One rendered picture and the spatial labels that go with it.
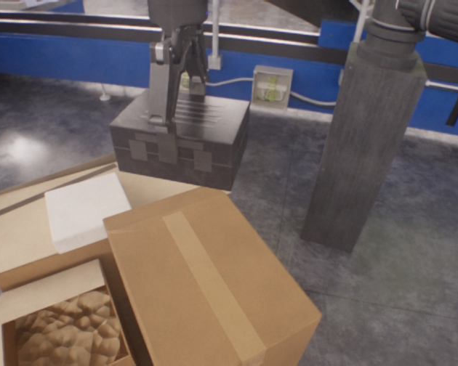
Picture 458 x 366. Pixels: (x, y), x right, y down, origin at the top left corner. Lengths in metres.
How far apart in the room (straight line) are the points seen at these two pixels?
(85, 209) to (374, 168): 1.23
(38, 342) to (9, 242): 0.36
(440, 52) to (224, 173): 2.53
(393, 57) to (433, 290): 1.25
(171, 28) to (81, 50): 2.99
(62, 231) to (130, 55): 2.19
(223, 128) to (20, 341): 1.04
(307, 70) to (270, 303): 2.28
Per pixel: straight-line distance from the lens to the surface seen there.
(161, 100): 0.41
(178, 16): 0.42
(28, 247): 1.30
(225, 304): 0.65
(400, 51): 1.43
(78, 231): 1.18
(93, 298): 1.29
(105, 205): 1.24
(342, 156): 1.56
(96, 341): 1.21
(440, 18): 1.33
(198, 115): 0.50
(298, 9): 2.76
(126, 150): 0.51
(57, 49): 3.56
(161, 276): 0.70
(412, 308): 1.93
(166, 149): 0.46
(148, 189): 1.37
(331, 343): 1.67
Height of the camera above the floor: 1.47
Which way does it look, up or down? 41 degrees down
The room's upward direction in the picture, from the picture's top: 3 degrees clockwise
